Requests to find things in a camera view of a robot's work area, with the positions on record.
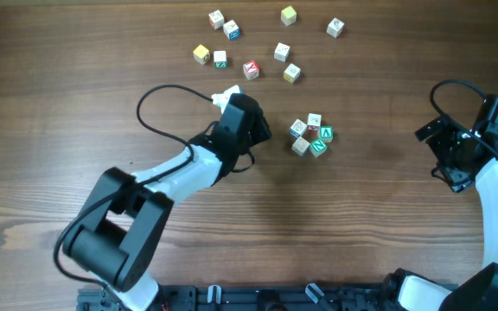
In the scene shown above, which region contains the blue edged picture block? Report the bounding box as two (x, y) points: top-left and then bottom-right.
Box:
(290, 119), (308, 139)

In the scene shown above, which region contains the plain wooden picture block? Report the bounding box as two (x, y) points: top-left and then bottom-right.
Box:
(291, 136), (310, 156)

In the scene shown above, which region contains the red edged wooden block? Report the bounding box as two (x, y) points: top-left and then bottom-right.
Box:
(307, 113), (322, 131)

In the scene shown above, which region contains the green letter N block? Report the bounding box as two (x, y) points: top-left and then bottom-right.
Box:
(309, 138), (328, 157)

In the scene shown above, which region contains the green letter A block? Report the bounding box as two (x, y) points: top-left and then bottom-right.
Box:
(318, 126), (334, 143)

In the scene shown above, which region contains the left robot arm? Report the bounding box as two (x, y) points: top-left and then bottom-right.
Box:
(54, 93), (271, 310)

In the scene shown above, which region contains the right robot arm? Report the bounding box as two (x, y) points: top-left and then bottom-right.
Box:
(379, 95), (498, 310)

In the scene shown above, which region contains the red letter Y block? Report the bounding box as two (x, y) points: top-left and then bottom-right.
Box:
(242, 60), (259, 80)

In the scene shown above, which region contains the yellow edged picture block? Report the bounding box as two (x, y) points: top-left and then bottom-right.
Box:
(283, 63), (301, 84)

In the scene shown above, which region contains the green edged small block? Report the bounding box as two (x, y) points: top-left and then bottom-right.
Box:
(213, 50), (228, 69)

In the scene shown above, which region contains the yellow block left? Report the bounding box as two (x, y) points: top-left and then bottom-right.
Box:
(193, 44), (210, 65)

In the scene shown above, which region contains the wooden picture block centre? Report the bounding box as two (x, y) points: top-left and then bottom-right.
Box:
(274, 42), (291, 62)

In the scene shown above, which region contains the blue edged letter block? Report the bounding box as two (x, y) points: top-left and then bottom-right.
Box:
(222, 20), (240, 41)

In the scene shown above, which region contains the red picture block top left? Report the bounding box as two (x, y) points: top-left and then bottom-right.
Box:
(208, 10), (225, 29)

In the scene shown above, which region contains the yellow top block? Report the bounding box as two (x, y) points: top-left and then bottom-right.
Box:
(280, 6), (297, 26)

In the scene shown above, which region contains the brown picture block far right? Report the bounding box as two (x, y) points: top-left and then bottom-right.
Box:
(326, 17), (345, 38)

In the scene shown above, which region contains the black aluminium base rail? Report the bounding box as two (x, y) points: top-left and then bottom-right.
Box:
(75, 282), (463, 311)

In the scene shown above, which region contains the left black camera cable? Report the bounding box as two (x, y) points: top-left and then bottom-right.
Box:
(53, 84), (215, 289)

